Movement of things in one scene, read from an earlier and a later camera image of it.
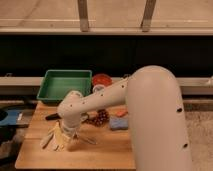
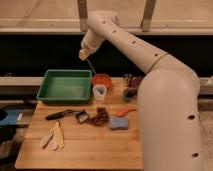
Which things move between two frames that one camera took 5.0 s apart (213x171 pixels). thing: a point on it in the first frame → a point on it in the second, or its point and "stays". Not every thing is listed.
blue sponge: x=117 y=123 stays
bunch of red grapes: x=102 y=116 stays
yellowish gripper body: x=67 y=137 → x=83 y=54
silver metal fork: x=91 y=140 → x=91 y=67
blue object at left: x=11 y=118 stays
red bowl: x=101 y=79 stays
